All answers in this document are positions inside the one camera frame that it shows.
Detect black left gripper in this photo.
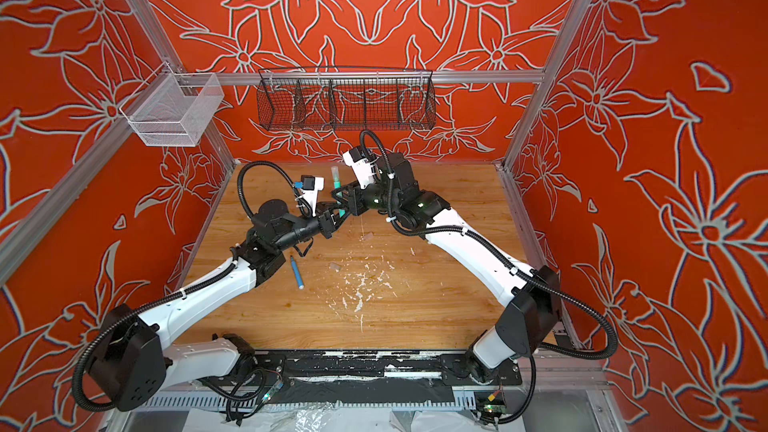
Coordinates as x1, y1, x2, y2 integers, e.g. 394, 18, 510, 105
275, 201, 349, 254

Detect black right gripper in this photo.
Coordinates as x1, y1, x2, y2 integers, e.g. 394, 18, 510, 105
327, 175, 403, 216

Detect dark green pen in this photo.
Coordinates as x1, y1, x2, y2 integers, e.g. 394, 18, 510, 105
332, 178, 342, 203

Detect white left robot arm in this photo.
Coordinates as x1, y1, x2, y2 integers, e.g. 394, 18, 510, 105
72, 199, 350, 412

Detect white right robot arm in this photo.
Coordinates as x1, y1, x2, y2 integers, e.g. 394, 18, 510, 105
334, 147, 561, 370

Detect blue pen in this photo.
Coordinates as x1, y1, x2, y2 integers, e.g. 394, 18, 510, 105
290, 256, 305, 290

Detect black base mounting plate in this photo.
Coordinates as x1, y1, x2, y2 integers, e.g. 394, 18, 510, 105
201, 349, 523, 388

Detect clear plastic bin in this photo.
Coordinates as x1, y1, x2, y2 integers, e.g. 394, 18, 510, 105
120, 72, 224, 147

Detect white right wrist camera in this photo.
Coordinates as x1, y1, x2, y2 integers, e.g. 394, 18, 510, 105
342, 148, 377, 189

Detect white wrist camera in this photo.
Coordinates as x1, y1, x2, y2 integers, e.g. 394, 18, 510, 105
342, 148, 377, 189
294, 175, 325, 217

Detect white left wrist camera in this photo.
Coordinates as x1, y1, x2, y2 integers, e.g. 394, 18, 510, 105
294, 175, 325, 217

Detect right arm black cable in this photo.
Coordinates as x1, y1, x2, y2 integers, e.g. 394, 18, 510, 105
359, 129, 619, 424

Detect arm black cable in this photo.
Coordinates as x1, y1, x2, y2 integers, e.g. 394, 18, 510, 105
359, 129, 619, 424
71, 160, 316, 414

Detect black wire basket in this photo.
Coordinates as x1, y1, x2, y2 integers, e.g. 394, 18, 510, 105
256, 67, 437, 132

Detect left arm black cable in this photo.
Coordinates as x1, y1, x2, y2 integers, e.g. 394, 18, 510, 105
71, 160, 316, 414

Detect aluminium frame rails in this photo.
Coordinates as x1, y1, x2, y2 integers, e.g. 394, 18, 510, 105
0, 0, 601, 385

